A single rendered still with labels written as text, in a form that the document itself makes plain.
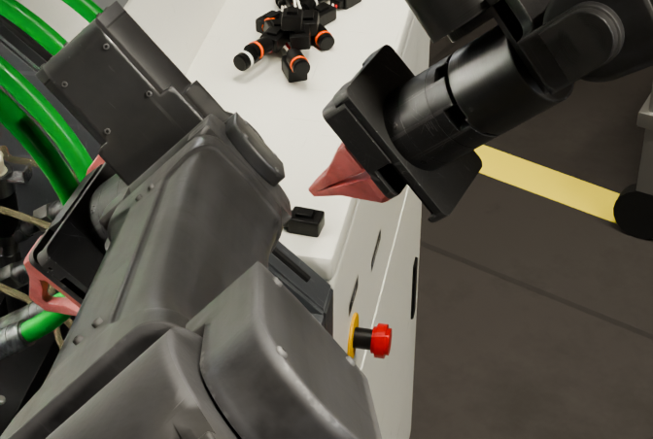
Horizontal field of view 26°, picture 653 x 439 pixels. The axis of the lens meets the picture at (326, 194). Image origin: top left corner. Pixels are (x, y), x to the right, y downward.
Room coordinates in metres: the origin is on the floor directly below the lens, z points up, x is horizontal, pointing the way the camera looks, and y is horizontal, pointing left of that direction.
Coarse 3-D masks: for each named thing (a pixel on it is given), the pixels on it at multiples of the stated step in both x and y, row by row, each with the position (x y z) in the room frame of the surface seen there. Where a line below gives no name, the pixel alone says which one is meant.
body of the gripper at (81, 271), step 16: (96, 176) 0.66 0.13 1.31; (112, 176) 0.65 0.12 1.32; (96, 192) 0.64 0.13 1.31; (112, 192) 0.62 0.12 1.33; (80, 208) 0.64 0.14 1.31; (96, 208) 0.63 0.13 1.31; (64, 224) 0.62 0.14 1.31; (80, 224) 0.63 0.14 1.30; (96, 224) 0.62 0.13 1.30; (64, 240) 0.62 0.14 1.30; (80, 240) 0.62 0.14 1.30; (96, 240) 0.62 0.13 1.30; (48, 256) 0.60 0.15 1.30; (64, 256) 0.61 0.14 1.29; (80, 256) 0.61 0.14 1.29; (96, 256) 0.62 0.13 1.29; (64, 272) 0.60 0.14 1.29; (80, 272) 0.60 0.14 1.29; (80, 288) 0.60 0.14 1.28
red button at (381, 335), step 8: (352, 320) 1.10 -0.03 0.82; (352, 328) 1.09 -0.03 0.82; (360, 328) 1.10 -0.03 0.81; (368, 328) 1.10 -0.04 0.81; (376, 328) 1.09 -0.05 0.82; (384, 328) 1.09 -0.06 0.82; (352, 336) 1.09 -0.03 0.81; (360, 336) 1.09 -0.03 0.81; (368, 336) 1.09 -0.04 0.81; (376, 336) 1.08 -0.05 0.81; (384, 336) 1.08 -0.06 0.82; (352, 344) 1.09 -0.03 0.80; (360, 344) 1.09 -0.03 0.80; (368, 344) 1.09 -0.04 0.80; (376, 344) 1.08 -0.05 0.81; (384, 344) 1.08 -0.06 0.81; (352, 352) 1.09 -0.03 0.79; (376, 352) 1.08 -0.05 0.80; (384, 352) 1.08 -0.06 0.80
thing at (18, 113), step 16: (0, 96) 0.68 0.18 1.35; (0, 112) 0.67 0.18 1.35; (16, 112) 0.68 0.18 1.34; (16, 128) 0.67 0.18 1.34; (32, 128) 0.68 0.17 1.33; (32, 144) 0.67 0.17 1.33; (48, 144) 0.67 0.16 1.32; (48, 160) 0.67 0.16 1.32; (48, 176) 0.67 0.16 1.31; (64, 176) 0.67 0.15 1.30; (64, 192) 0.67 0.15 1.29; (32, 320) 0.68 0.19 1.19; (48, 320) 0.67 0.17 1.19; (64, 320) 0.67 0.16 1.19; (32, 336) 0.67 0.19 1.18
